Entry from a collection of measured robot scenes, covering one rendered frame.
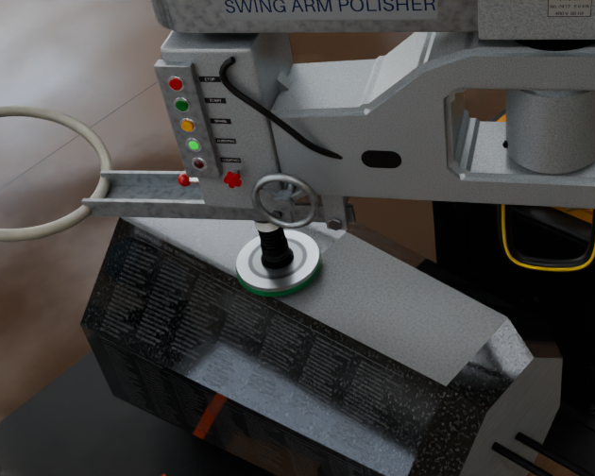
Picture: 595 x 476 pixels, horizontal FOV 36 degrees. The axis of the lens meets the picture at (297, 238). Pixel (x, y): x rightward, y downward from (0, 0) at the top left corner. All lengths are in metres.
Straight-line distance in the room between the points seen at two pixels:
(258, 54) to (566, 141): 0.61
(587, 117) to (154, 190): 1.08
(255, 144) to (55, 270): 2.07
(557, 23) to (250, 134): 0.66
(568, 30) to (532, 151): 0.29
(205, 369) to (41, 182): 2.18
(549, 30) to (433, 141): 0.34
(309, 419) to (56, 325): 1.65
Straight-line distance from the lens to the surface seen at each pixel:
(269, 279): 2.23
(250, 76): 1.81
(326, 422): 2.17
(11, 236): 2.25
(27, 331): 3.66
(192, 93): 1.86
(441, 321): 2.14
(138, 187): 2.34
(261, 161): 1.93
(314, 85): 1.91
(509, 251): 2.10
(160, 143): 4.37
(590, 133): 1.82
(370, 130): 1.82
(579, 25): 1.62
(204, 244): 2.45
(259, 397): 2.28
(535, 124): 1.78
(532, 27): 1.63
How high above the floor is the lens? 2.41
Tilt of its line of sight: 41 degrees down
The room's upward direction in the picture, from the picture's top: 12 degrees counter-clockwise
